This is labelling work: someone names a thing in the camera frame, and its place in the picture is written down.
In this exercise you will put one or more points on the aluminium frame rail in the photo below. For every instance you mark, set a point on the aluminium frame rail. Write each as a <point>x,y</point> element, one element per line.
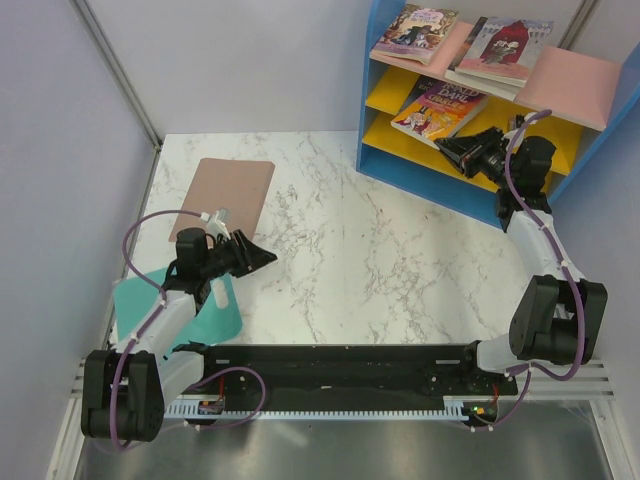
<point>107,53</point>

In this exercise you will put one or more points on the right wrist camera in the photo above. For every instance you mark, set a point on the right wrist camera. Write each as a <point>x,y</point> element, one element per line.
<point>519,122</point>

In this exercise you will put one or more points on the Edward Tulane book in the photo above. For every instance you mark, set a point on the Edward Tulane book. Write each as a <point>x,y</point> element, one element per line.
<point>462,51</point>

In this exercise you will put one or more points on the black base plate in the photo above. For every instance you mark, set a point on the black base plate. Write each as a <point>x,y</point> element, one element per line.
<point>345,378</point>

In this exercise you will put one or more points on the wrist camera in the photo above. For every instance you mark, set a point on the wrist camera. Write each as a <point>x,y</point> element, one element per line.
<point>519,122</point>
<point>215,223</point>

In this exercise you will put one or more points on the Nineteen Eighty-Four book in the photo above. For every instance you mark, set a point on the Nineteen Eighty-Four book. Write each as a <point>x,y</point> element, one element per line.
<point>422,84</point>

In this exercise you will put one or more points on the purple illustrated book on shelf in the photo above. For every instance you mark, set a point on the purple illustrated book on shelf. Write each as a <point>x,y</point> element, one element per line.
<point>417,33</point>

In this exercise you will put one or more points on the Roald Dahl Charlie book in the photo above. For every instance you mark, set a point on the Roald Dahl Charlie book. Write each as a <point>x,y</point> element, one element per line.
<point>440,112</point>

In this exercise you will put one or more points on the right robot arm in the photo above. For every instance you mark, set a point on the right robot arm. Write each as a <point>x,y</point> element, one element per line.
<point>555,326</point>

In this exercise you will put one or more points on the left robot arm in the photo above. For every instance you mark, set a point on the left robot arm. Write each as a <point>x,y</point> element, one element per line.
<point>126,387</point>

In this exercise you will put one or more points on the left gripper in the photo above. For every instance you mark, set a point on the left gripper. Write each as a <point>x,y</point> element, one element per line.
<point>248,256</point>

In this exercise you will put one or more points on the A Tale of Two Cities book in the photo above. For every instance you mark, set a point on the A Tale of Two Cities book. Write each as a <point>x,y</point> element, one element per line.
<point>485,86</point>

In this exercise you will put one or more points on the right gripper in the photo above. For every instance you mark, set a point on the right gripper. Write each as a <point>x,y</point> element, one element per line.
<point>469,150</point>

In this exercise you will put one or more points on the pink red Shakespeare story book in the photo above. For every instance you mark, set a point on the pink red Shakespeare story book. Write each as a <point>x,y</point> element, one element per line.
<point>506,50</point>

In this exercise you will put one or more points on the teal plastic file folder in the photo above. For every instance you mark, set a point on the teal plastic file folder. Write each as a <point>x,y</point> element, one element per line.
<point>219,319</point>

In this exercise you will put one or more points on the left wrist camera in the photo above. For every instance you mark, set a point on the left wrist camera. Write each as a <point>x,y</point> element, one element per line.
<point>215,223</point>

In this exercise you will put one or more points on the blue shelf unit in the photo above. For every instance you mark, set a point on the blue shelf unit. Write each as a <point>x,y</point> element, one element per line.
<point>486,117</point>

